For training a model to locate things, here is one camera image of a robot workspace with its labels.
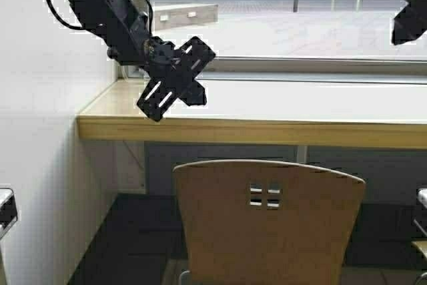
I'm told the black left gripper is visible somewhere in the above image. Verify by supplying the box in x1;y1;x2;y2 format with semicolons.
136;37;216;121

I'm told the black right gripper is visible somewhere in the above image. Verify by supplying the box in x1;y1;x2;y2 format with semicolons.
391;0;426;45

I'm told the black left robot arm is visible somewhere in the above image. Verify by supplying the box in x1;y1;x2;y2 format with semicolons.
69;0;216;121

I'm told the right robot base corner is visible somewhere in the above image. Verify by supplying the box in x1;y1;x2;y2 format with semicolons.
413;188;426;240

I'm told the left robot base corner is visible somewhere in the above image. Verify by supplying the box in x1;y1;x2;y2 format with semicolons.
1;188;18;238

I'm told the long wooden window counter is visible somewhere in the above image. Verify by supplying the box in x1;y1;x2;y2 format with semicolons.
76;80;426;150

